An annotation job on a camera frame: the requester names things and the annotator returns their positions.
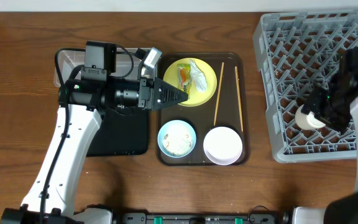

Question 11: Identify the yellow plate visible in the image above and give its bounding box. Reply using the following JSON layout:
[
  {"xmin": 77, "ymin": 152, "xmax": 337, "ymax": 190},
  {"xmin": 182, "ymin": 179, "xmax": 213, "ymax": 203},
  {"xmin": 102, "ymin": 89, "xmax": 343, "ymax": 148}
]
[{"xmin": 163, "ymin": 57, "xmax": 218, "ymax": 106}]

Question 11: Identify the white cup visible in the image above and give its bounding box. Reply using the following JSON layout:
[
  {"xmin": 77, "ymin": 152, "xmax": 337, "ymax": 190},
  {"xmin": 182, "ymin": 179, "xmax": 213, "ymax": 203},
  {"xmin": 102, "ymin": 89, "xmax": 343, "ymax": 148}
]
[{"xmin": 295, "ymin": 105, "xmax": 325, "ymax": 130}]

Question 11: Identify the green yellow snack wrapper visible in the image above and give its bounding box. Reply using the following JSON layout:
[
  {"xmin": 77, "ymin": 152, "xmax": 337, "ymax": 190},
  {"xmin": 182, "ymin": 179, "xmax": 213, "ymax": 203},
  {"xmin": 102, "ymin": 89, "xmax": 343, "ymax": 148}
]
[{"xmin": 177, "ymin": 63, "xmax": 192, "ymax": 95}]

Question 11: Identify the light blue bowl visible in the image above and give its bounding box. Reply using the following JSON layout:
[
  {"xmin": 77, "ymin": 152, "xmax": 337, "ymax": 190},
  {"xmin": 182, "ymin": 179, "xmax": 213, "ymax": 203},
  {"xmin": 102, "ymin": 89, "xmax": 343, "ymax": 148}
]
[{"xmin": 157, "ymin": 120, "xmax": 197, "ymax": 158}]

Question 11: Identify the pink bowl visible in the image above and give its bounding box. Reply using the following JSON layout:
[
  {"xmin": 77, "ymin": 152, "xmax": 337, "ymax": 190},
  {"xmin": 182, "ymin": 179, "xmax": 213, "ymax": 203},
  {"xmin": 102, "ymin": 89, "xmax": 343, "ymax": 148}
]
[{"xmin": 203, "ymin": 126, "xmax": 243, "ymax": 166}]

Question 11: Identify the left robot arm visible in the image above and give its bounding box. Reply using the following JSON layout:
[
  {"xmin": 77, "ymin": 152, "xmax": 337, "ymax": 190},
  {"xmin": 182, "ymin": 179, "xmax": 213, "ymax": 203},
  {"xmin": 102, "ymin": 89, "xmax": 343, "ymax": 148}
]
[{"xmin": 0, "ymin": 41, "xmax": 188, "ymax": 224}]

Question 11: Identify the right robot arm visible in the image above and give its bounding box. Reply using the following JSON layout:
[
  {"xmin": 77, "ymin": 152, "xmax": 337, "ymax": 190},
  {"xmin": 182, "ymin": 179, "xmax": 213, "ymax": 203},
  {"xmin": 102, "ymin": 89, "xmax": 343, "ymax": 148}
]
[{"xmin": 289, "ymin": 47, "xmax": 358, "ymax": 223}]

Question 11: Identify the grey dishwasher rack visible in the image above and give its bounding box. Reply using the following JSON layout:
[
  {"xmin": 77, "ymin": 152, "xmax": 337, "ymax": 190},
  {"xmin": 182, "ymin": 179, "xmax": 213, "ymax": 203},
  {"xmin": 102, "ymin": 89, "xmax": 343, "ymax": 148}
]
[{"xmin": 253, "ymin": 9, "xmax": 358, "ymax": 163}]

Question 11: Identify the clear plastic bin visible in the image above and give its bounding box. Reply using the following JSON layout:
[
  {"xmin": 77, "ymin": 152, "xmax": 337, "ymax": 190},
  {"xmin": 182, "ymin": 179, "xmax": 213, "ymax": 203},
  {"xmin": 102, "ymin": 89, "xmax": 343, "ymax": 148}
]
[{"xmin": 58, "ymin": 50, "xmax": 157, "ymax": 82}]

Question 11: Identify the black tray bin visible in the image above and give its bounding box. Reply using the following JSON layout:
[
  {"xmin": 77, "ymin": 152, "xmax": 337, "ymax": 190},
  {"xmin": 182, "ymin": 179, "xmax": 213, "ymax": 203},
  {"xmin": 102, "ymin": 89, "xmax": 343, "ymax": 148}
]
[{"xmin": 87, "ymin": 108, "xmax": 149, "ymax": 157}]

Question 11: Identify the dark brown serving tray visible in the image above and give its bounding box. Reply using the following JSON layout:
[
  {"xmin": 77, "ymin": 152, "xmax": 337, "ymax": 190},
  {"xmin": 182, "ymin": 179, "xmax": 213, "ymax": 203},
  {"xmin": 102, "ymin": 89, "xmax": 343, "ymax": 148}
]
[{"xmin": 157, "ymin": 52, "xmax": 250, "ymax": 166}]

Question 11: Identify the left black cable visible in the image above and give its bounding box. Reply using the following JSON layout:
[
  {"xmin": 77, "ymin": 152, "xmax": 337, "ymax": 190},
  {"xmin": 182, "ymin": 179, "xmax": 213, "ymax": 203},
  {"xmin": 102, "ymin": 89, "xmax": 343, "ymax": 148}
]
[{"xmin": 38, "ymin": 43, "xmax": 135, "ymax": 224}]

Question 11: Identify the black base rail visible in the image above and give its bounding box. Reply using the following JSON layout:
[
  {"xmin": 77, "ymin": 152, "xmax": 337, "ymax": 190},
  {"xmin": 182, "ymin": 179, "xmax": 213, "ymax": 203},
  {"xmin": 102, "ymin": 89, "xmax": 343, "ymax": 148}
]
[{"xmin": 112, "ymin": 212, "xmax": 291, "ymax": 224}]

